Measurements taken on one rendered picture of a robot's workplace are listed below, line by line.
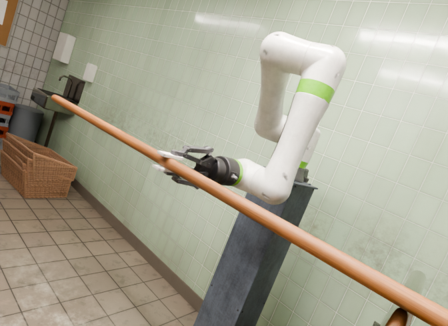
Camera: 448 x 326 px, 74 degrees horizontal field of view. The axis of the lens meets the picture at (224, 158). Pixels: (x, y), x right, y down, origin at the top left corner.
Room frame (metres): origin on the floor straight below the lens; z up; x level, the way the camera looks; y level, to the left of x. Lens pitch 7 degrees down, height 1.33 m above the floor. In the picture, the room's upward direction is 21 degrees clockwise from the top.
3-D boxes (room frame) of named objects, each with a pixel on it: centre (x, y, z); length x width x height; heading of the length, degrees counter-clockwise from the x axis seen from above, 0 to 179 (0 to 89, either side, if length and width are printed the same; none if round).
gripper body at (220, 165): (0.89, 0.03, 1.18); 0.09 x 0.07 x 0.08; 142
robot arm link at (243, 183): (1.02, -0.08, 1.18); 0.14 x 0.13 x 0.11; 142
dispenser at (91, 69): (3.47, 1.79, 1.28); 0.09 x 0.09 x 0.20; 53
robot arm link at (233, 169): (0.94, -0.02, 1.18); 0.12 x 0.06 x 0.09; 52
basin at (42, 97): (3.58, 2.16, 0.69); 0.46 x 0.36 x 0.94; 53
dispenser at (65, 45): (3.98, 2.48, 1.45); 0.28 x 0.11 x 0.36; 53
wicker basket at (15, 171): (2.90, 1.73, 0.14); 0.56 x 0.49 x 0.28; 59
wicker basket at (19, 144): (2.90, 1.72, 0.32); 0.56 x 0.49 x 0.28; 61
